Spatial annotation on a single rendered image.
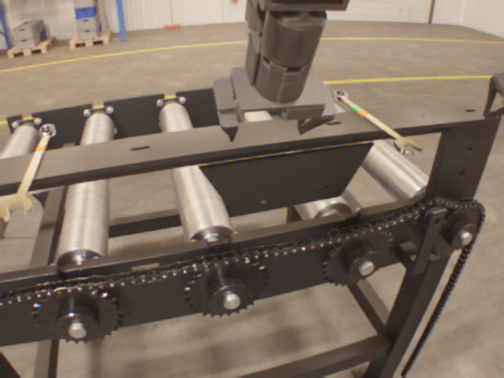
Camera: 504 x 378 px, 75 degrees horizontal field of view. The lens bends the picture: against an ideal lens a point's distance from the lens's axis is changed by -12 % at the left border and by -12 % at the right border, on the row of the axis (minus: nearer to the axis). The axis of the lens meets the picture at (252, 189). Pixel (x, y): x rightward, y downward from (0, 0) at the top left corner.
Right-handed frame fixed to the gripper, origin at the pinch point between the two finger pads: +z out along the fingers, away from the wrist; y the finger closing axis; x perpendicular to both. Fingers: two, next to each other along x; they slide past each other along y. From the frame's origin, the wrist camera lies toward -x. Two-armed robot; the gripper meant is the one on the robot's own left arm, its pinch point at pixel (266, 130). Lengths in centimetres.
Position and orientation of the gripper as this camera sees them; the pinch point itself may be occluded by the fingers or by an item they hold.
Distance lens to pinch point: 50.5
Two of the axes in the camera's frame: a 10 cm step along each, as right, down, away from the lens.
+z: -1.2, 4.5, 8.8
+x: 2.0, 8.8, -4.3
